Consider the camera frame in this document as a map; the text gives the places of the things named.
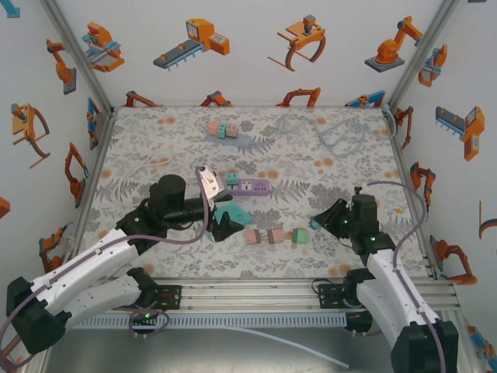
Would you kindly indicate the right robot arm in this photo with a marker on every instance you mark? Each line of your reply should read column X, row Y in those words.
column 392, row 287

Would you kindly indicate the mint green plug adapter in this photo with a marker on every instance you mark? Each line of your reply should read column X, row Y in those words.
column 300, row 236

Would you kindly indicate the aluminium frame rail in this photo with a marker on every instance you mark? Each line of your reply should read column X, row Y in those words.
column 248, row 295

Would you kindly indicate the aluminium frame post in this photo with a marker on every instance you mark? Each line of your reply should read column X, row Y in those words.
column 79, row 50
column 422, row 50

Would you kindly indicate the blue-grey power strip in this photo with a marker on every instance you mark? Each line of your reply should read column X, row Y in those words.
column 240, row 141

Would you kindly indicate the aluminium side rail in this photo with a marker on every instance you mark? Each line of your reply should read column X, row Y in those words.
column 94, row 175
column 413, row 194

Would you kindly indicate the floral tablecloth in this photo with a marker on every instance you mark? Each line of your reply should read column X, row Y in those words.
column 194, row 264

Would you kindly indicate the pink plug adapter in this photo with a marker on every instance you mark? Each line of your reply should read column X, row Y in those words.
column 276, row 236
column 252, row 237
column 213, row 127
column 233, row 130

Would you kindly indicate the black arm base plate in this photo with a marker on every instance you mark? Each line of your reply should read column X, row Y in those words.
column 172, row 297
column 330, row 297

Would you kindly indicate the purple power strip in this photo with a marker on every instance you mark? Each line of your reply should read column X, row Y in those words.
column 252, row 188

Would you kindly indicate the white plastic tube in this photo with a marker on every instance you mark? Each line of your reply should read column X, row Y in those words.
column 310, row 350

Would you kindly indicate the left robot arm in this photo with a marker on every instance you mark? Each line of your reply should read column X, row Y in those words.
column 77, row 268

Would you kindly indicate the teal triangular power strip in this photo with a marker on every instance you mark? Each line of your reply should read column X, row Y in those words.
column 235, row 213

